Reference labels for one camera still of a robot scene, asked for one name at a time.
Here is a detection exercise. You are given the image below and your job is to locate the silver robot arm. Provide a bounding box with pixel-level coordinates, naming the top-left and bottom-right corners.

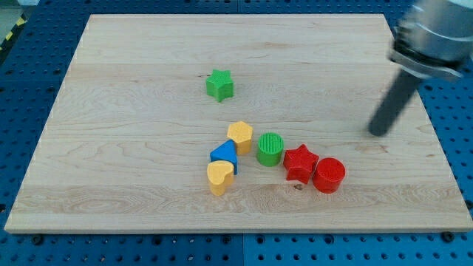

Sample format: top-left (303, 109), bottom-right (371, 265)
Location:
top-left (389, 0), bottom-right (472, 81)

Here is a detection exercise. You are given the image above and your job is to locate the green star block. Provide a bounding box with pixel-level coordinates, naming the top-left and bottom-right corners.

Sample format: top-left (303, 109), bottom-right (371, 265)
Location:
top-left (205, 69), bottom-right (234, 102)

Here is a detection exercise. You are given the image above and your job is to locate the red star block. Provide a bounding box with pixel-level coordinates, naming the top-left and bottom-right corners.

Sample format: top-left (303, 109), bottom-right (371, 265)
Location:
top-left (283, 144), bottom-right (319, 184)

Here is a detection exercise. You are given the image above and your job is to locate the yellow hexagon block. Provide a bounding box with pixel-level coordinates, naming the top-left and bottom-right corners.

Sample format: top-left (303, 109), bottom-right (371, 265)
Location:
top-left (227, 121), bottom-right (253, 155)

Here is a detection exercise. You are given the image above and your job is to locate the blue triangle block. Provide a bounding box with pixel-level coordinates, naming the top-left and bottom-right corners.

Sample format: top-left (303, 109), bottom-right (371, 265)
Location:
top-left (210, 140), bottom-right (238, 174)

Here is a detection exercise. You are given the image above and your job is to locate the green cylinder block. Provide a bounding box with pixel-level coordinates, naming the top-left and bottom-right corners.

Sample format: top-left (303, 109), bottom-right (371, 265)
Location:
top-left (256, 132), bottom-right (284, 167)

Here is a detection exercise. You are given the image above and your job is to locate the yellow heart block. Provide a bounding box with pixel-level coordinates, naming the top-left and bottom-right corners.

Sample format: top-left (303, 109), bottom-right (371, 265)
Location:
top-left (207, 160), bottom-right (234, 196)

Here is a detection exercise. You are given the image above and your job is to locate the light wooden board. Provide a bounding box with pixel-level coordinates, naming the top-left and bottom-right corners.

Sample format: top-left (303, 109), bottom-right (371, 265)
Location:
top-left (4, 14), bottom-right (472, 234)

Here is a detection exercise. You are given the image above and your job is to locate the red cylinder block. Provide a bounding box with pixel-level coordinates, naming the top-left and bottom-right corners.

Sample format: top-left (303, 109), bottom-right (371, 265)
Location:
top-left (313, 157), bottom-right (346, 194)

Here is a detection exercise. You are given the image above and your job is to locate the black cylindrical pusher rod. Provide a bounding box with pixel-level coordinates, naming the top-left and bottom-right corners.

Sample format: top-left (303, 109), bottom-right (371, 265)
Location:
top-left (368, 69), bottom-right (422, 137)

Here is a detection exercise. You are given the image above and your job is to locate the yellow black hazard tape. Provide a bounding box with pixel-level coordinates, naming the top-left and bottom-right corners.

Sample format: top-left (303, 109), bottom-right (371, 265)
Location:
top-left (1, 13), bottom-right (27, 52)

